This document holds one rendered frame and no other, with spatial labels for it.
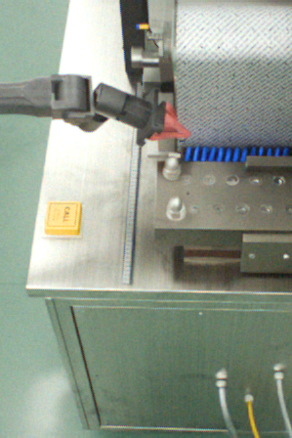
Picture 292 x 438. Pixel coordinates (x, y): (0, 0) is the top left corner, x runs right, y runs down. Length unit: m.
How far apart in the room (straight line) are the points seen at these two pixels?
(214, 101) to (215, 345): 0.56
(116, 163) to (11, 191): 1.18
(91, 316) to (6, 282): 1.02
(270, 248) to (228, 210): 0.11
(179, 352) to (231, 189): 0.45
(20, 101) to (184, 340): 0.65
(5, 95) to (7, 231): 1.37
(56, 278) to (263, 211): 0.43
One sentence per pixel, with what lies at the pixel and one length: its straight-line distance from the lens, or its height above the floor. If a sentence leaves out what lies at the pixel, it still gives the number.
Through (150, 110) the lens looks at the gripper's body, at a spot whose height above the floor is 1.14.
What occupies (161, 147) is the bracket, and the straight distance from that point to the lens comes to 1.73.
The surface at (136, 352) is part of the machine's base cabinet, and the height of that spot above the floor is 0.61.
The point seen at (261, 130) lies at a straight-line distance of 1.57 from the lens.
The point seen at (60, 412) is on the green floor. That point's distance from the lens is 2.45.
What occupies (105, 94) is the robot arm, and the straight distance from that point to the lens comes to 1.49.
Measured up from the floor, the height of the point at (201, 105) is 1.15.
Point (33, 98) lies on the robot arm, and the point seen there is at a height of 1.22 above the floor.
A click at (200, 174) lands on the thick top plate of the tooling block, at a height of 1.03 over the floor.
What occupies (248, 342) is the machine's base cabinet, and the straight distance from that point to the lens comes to 1.77.
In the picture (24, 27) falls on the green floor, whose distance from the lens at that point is 3.45.
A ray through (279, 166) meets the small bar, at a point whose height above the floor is 1.05.
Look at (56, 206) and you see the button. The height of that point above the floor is 0.92.
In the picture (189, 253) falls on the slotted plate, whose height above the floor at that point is 0.92.
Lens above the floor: 2.26
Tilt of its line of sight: 55 degrees down
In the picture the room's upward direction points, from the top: 4 degrees counter-clockwise
